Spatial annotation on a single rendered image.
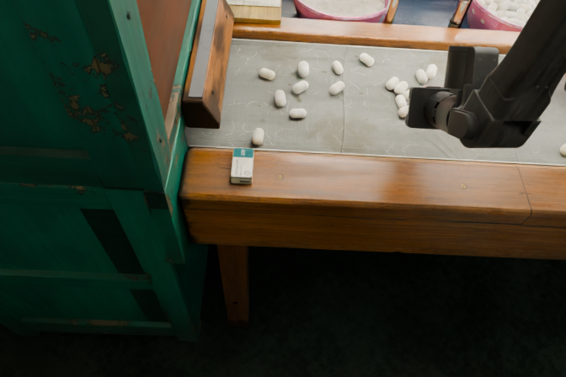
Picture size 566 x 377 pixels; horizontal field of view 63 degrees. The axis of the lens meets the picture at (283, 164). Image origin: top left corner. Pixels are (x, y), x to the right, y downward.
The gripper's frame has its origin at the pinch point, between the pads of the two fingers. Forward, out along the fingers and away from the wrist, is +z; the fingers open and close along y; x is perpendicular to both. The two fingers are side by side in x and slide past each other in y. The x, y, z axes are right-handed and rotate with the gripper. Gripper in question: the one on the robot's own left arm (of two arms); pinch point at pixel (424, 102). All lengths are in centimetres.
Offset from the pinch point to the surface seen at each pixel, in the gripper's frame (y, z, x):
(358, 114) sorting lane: 10.2, 7.2, 3.9
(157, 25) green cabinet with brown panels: 43.0, -16.9, -10.0
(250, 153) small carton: 30.2, -6.5, 9.6
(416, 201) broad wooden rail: 2.2, -10.1, 15.4
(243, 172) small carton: 31.0, -9.6, 12.2
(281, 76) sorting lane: 25.4, 14.1, -2.0
